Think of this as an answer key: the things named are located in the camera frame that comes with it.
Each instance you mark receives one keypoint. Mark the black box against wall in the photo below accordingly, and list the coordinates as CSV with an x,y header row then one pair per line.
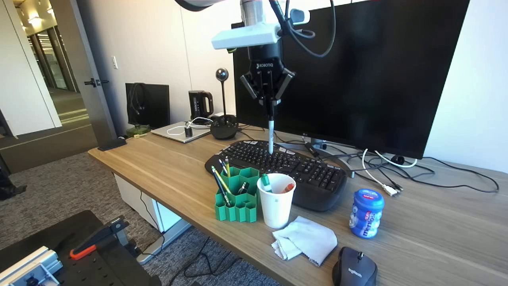
x,y
153,106

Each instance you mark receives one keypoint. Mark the black webcam on stand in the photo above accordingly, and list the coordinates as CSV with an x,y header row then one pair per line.
x,y
225,128

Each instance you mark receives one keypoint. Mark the dark grey computer mouse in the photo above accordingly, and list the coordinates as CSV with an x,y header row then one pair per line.
x,y
355,271

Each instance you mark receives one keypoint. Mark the small black silver clip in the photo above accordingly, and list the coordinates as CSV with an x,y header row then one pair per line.
x,y
244,188

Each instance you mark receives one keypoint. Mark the dark pen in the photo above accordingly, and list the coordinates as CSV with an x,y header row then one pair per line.
x,y
222,166

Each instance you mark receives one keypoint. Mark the black electric kettle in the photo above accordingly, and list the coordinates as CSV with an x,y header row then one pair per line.
x,y
201,106

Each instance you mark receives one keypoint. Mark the black marker white barrel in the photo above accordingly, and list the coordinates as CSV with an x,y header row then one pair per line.
x,y
271,136

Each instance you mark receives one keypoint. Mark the green plastic pen holder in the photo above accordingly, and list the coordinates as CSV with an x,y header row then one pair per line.
x,y
239,208

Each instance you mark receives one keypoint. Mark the white light switch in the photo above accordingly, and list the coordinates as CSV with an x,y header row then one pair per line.
x,y
115,63

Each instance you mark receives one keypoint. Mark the small black adapter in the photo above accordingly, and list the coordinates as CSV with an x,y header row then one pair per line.
x,y
188,131

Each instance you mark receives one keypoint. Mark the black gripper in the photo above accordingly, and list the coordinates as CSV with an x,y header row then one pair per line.
x,y
265,61

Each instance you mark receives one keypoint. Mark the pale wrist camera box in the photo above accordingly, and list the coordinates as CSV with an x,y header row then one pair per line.
x,y
247,39

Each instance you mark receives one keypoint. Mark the black ergonomic keyboard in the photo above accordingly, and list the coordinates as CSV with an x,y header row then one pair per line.
x,y
312,181

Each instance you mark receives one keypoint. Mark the silver closed laptop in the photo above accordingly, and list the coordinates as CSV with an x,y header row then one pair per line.
x,y
172,136

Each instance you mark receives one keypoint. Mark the white under-desk cabinet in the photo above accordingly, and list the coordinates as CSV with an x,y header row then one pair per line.
x,y
133,200

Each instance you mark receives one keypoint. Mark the white paper cup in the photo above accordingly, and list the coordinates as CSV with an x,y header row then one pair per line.
x,y
277,209

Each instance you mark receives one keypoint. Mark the large black monitor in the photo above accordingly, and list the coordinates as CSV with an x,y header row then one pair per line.
x,y
371,74

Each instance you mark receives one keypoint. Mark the black perforated work table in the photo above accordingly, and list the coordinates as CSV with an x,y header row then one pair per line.
x,y
49,233

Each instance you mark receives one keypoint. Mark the green capped marker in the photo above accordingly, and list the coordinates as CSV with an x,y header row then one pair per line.
x,y
266,184

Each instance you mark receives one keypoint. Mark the yellow green pencil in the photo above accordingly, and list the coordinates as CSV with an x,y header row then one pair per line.
x,y
228,168

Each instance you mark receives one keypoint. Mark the black pencil gold print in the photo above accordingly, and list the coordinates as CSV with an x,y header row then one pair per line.
x,y
223,195

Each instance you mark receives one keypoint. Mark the orange crayon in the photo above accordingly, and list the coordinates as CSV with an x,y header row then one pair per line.
x,y
288,188

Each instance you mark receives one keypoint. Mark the black stand foot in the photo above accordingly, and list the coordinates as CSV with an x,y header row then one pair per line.
x,y
7,185

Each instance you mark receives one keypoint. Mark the white folded cloth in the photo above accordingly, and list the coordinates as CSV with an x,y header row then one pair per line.
x,y
307,239

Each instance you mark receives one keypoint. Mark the aluminium extrusion profile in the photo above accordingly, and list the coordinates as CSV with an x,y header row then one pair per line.
x,y
26,265

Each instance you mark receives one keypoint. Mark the blue mentos gum bottle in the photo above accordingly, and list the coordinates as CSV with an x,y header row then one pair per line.
x,y
368,216

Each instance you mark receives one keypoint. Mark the black desk corner block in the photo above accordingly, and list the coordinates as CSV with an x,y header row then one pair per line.
x,y
112,144

